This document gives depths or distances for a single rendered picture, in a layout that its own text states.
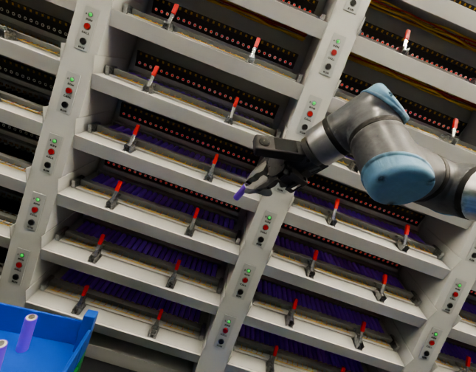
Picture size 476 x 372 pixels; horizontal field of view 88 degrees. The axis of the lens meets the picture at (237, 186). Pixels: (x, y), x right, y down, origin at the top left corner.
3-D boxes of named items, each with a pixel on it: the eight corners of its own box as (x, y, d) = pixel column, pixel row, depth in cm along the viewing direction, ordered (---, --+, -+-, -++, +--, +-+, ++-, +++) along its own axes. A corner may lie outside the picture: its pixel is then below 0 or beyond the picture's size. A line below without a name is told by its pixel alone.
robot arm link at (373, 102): (398, 100, 39) (376, 67, 45) (327, 143, 46) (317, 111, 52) (419, 131, 44) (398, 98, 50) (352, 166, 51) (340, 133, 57)
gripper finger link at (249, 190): (257, 207, 67) (284, 190, 61) (241, 198, 63) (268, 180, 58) (257, 198, 69) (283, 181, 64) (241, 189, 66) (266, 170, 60)
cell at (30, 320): (23, 353, 43) (34, 320, 42) (12, 351, 42) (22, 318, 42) (31, 345, 44) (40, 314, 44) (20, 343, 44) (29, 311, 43)
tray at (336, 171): (466, 229, 84) (488, 207, 80) (302, 167, 80) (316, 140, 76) (429, 202, 103) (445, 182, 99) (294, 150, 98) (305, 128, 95)
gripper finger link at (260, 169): (257, 193, 70) (283, 180, 64) (241, 184, 67) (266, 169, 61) (257, 184, 71) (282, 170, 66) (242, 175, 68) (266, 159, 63)
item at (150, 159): (254, 212, 81) (271, 176, 76) (72, 147, 77) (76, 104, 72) (255, 187, 100) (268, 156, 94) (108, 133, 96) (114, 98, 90)
